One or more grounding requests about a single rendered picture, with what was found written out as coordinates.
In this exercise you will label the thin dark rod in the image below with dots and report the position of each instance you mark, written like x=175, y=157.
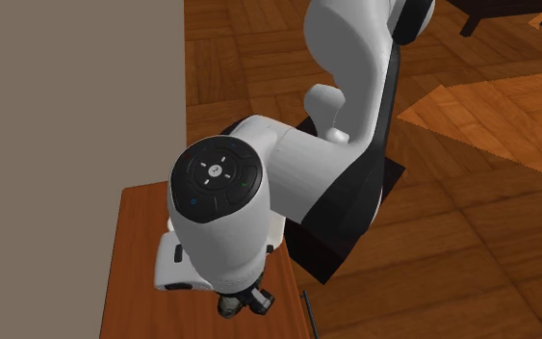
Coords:
x=310, y=315

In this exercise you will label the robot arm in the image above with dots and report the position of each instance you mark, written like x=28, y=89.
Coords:
x=298, y=173

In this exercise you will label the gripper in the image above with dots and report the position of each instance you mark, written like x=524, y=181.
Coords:
x=260, y=301

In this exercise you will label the grey brown mottled object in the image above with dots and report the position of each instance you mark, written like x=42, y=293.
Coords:
x=229, y=306

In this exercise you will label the dark wooden furniture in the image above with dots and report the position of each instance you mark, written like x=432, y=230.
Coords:
x=498, y=6

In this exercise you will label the brown wooden table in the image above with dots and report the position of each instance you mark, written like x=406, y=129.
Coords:
x=134, y=281

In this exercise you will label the black robot stand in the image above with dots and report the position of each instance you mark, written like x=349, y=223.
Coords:
x=320, y=253

